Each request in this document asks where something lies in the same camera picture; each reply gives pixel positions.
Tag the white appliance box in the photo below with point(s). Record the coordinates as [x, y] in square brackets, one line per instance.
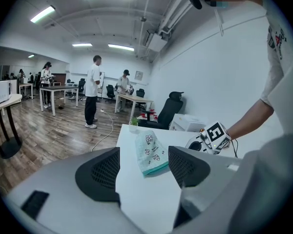
[188, 123]

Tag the clear printed zip pouch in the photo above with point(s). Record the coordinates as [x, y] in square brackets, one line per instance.
[151, 152]

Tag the small green potted plant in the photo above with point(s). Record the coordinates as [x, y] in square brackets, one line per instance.
[134, 122]

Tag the small beige table white legs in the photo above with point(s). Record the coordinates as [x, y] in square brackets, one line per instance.
[25, 84]

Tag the ceiling light panel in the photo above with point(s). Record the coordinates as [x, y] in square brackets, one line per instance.
[31, 56]
[120, 47]
[42, 14]
[81, 44]

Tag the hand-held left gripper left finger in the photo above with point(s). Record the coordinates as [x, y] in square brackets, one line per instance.
[63, 186]

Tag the pile of red white packaging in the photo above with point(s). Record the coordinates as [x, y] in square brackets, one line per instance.
[149, 113]

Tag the white ceiling pipe run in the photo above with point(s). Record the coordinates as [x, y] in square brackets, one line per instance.
[175, 16]

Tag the white whiteboard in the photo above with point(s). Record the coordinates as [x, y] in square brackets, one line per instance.
[102, 79]

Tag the person's right forearm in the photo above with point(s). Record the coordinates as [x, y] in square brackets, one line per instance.
[249, 121]

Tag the white microwave oven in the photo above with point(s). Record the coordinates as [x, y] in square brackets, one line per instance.
[0, 92]

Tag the brown wooden door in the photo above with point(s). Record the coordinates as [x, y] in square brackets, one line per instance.
[59, 77]

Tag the dark-topped table with white legs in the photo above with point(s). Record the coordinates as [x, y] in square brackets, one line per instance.
[58, 87]

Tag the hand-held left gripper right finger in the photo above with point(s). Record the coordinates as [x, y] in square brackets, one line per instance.
[219, 179]

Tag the light wooden table white legs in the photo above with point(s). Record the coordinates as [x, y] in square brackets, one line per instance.
[134, 98]

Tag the white ceiling air conditioner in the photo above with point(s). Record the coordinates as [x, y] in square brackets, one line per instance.
[156, 43]

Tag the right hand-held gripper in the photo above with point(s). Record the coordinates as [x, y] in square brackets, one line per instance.
[217, 136]

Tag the person's white printed t-shirt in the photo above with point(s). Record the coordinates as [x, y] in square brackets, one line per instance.
[276, 64]

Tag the framed wall picture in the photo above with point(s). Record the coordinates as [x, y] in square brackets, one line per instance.
[139, 75]

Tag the round beige table black base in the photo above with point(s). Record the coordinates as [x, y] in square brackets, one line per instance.
[5, 101]

